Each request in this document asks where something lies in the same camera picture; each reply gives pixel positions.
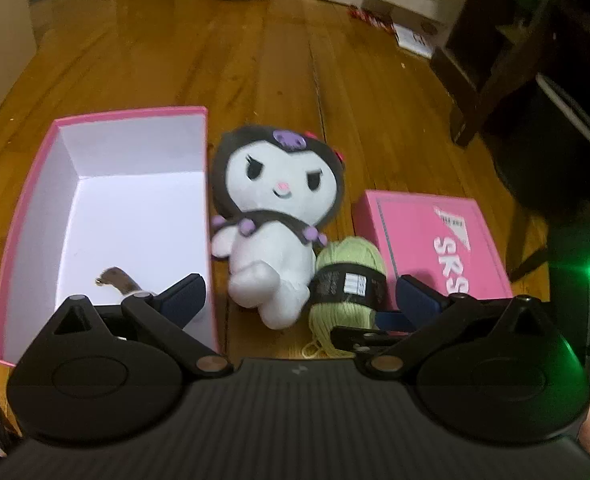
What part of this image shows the pink box lid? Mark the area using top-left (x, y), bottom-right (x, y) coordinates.
top-left (352, 190), bottom-right (513, 310)

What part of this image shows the green yarn ball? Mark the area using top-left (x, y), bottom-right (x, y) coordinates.
top-left (301, 236), bottom-right (387, 359)

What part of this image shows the black white Kuromi plush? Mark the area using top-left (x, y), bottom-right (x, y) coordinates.
top-left (210, 125), bottom-right (345, 330)

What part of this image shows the small brown white plush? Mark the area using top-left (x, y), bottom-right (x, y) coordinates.
top-left (95, 266), bottom-right (154, 304)

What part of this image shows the pink open box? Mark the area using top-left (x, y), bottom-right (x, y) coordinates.
top-left (0, 106), bottom-right (211, 366)

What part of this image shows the dark wooden chair leg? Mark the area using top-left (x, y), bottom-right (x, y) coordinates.
top-left (430, 0), bottom-right (590, 146)

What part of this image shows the white paper booklet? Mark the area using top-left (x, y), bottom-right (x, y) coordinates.
top-left (394, 24), bottom-right (435, 60)

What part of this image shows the red wrapper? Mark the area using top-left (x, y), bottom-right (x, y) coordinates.
top-left (348, 6), bottom-right (396, 36)

